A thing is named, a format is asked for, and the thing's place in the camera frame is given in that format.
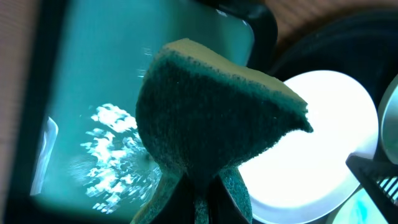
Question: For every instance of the rectangular black water tray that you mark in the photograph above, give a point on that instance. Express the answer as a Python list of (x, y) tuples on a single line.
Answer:
[(79, 158)]

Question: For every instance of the white round plate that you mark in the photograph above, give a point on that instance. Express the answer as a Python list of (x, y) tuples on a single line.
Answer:
[(305, 176)]

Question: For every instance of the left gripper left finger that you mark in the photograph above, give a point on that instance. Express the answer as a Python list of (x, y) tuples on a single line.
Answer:
[(180, 208)]

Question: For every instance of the green yellow sponge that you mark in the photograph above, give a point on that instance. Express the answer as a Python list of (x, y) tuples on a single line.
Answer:
[(202, 115)]

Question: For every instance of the teal plate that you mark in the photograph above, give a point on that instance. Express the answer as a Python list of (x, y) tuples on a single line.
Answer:
[(358, 209), (387, 115)]

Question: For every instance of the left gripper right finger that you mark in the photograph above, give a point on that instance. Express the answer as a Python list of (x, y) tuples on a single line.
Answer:
[(222, 208)]

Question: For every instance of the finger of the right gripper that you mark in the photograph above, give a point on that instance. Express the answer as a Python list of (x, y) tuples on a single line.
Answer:
[(379, 179)]

